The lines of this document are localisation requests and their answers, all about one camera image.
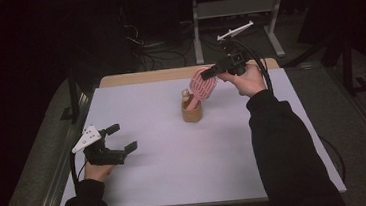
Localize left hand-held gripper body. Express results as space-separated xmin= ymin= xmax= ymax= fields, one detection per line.
xmin=70 ymin=121 xmax=128 ymax=170

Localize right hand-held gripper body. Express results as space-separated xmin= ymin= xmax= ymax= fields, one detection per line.
xmin=209 ymin=21 xmax=259 ymax=79

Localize pink hairbrush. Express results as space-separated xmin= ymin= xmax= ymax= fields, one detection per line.
xmin=182 ymin=65 xmax=222 ymax=113

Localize brown cup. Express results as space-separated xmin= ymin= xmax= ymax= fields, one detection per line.
xmin=179 ymin=86 xmax=205 ymax=125

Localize person's left hand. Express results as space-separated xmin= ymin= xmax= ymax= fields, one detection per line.
xmin=82 ymin=158 xmax=117 ymax=185

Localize person's right hand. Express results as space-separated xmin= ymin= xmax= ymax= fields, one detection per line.
xmin=216 ymin=63 xmax=269 ymax=101

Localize black metal stand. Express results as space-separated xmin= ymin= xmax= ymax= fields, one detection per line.
xmin=55 ymin=65 xmax=90 ymax=126
xmin=338 ymin=31 xmax=366 ymax=96

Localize white table board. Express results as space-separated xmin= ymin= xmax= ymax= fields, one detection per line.
xmin=46 ymin=63 xmax=347 ymax=206

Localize wooden table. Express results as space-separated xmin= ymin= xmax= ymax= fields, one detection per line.
xmin=97 ymin=56 xmax=281 ymax=89

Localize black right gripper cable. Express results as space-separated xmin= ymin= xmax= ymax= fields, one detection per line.
xmin=230 ymin=28 xmax=349 ymax=193

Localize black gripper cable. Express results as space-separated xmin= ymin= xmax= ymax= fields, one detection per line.
xmin=230 ymin=28 xmax=349 ymax=193
xmin=68 ymin=150 xmax=91 ymax=195

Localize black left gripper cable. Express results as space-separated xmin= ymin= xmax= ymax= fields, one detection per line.
xmin=68 ymin=150 xmax=91 ymax=195

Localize black floor cables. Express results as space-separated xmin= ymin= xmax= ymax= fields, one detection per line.
xmin=119 ymin=0 xmax=269 ymax=74

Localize grey metal desk frame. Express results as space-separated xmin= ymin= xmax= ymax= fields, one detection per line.
xmin=189 ymin=0 xmax=292 ymax=66

